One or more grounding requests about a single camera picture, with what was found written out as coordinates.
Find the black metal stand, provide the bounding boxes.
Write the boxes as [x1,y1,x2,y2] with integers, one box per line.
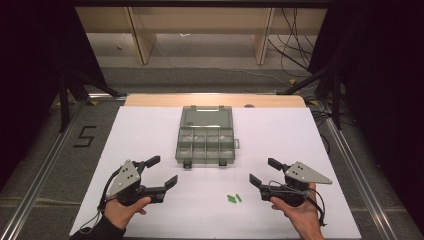
[57,69,128,133]
[276,63,345,131]

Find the aluminium floor rail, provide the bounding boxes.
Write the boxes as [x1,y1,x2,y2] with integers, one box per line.
[324,116,399,240]
[0,99,89,240]

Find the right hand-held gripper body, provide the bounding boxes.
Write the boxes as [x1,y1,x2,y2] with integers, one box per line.
[259,161,333,208]

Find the light wooden shelf unit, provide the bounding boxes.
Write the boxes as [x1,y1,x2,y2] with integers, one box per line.
[75,7,328,66]

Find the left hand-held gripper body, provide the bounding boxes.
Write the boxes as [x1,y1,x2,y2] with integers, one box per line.
[105,159,156,207]

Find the black floor cables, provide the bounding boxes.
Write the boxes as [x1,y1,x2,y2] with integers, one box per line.
[267,8,318,73]

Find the clear plastic compartment box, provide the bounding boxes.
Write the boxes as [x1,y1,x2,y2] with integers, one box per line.
[174,105,241,169]

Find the hand-held gripper cable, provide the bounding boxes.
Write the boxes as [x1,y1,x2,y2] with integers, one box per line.
[306,186,328,228]
[78,166,123,234]

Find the person's right hand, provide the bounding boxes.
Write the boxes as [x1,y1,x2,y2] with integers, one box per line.
[269,183,325,236]

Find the person's left hand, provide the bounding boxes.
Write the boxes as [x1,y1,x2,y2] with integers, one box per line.
[103,196,152,230]

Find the right hand-held gripper cable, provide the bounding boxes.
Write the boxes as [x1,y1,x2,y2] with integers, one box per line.
[306,186,328,228]

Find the white table sheet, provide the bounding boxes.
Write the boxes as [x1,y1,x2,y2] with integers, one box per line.
[69,105,363,240]

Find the left hand-held gripper cable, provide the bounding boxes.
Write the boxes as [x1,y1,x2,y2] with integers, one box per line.
[78,166,123,234]

